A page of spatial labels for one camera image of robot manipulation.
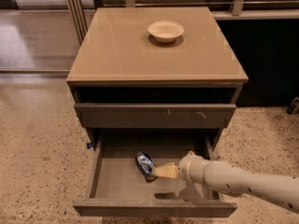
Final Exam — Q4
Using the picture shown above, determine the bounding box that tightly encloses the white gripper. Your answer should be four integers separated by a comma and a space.
153, 150, 207, 184

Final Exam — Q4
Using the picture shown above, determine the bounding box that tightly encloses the grey drawer cabinet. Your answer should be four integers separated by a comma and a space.
67, 7, 248, 145

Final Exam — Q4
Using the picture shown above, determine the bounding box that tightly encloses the blue tape piece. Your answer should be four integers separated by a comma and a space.
86, 143, 93, 149

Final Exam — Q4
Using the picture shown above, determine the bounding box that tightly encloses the grey top drawer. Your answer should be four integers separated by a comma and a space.
75, 103, 235, 129

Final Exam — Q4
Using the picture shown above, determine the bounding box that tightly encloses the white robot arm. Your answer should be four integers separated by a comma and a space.
153, 151, 299, 213

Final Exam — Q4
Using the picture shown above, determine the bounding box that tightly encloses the open grey middle drawer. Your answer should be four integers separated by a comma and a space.
74, 130, 237, 217

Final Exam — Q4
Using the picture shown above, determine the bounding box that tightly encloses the dark object on floor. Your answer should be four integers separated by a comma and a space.
286, 97, 299, 115

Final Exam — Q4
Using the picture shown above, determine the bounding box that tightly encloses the white ceramic bowl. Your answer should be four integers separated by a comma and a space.
148, 21, 184, 43

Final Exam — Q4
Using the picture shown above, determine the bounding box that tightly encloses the blue pepsi can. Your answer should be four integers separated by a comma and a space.
135, 152, 158, 182

